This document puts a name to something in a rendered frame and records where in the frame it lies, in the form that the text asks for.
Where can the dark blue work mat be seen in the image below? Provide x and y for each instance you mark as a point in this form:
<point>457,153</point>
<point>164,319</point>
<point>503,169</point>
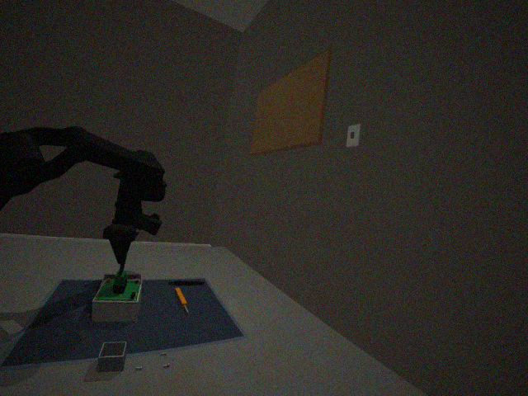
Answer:
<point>61,330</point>

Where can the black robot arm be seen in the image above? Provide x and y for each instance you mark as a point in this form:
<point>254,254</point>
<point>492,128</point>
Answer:
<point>22,166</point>

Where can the green circuit board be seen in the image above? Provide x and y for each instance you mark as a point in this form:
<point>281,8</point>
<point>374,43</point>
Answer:
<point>106,292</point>

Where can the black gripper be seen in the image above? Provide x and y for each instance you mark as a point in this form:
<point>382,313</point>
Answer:
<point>120,233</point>

